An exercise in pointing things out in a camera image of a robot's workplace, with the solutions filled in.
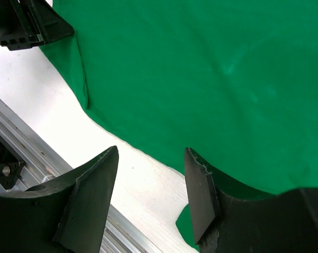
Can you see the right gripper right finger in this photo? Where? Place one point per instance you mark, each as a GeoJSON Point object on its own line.
{"type": "Point", "coordinates": [229, 216]}

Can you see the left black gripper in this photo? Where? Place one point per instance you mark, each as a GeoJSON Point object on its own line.
{"type": "Point", "coordinates": [27, 24]}

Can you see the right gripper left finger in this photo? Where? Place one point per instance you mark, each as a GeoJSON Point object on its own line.
{"type": "Point", "coordinates": [65, 214]}

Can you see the green t shirt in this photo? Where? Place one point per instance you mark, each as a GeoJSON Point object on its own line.
{"type": "Point", "coordinates": [237, 81]}

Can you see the aluminium table frame rail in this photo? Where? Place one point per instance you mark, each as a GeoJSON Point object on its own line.
{"type": "Point", "coordinates": [43, 163]}

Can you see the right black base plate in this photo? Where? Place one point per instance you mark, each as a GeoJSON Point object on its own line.
{"type": "Point", "coordinates": [11, 164]}

